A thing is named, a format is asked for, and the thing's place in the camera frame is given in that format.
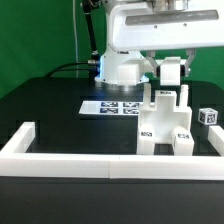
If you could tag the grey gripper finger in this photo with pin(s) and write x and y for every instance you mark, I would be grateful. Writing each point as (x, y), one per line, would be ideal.
(185, 67)
(150, 57)

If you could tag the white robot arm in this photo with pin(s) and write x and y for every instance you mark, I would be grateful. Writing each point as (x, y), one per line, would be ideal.
(111, 60)

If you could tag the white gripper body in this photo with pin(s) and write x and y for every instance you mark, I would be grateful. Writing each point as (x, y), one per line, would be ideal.
(139, 26)

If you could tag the white U-shaped fence frame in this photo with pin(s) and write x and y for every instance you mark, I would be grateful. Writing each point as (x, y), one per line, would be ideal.
(15, 160)

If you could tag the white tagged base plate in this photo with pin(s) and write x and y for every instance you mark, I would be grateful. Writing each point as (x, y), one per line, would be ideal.
(109, 108)

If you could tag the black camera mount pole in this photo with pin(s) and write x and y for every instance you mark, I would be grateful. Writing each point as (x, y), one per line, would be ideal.
(88, 6)

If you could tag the white chair seat part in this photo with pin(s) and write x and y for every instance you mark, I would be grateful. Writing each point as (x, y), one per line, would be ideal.
(163, 113)

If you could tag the white tagged cube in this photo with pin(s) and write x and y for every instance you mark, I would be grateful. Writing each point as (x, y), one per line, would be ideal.
(207, 116)

